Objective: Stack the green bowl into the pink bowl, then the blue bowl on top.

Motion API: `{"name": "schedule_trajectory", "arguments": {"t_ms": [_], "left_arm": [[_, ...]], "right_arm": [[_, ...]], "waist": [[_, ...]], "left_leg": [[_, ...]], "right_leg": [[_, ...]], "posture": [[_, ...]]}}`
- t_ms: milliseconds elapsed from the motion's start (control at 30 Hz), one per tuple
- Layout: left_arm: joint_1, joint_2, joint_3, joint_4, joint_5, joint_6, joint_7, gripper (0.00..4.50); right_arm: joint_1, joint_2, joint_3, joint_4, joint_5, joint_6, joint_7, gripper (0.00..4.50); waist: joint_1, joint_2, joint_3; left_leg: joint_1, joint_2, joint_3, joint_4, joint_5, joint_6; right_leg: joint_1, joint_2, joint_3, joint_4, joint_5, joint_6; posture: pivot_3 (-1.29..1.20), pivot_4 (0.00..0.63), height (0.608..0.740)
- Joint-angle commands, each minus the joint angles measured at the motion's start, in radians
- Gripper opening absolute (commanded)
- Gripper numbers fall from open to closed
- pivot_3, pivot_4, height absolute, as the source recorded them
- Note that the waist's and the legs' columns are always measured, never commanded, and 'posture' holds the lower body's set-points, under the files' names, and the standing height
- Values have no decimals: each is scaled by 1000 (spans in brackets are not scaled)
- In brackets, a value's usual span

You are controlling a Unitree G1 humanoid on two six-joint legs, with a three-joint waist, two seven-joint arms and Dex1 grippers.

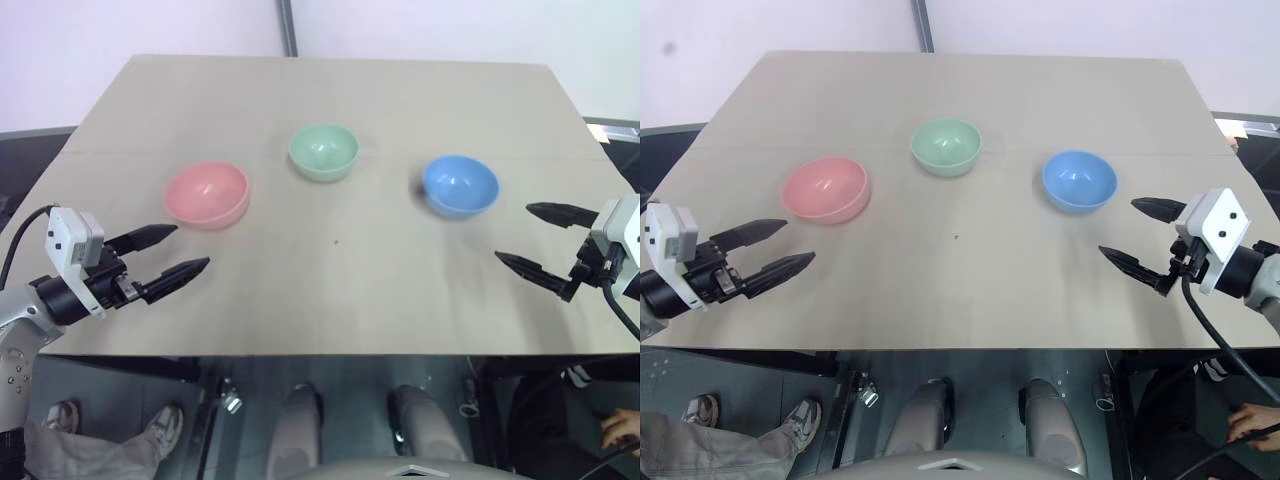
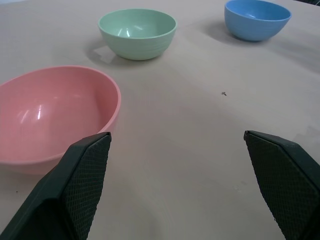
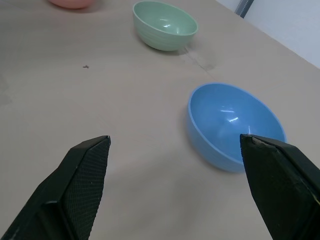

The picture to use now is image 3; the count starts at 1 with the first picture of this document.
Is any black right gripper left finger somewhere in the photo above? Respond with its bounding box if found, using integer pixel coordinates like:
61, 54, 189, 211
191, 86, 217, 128
0, 135, 112, 240

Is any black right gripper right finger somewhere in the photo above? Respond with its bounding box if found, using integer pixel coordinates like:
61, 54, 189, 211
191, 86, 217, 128
239, 133, 320, 240

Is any blue plastic bowl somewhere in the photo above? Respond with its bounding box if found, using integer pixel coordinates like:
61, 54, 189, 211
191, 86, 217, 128
187, 82, 288, 173

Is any red plastic bowl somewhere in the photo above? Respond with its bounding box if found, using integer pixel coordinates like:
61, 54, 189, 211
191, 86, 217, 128
47, 0, 96, 10

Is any green plastic bowl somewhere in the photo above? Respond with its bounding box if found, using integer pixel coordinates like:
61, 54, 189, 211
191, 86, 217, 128
132, 0, 199, 52

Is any grey metal frame post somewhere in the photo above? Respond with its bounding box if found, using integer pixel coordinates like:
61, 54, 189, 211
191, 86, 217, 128
235, 0, 256, 17

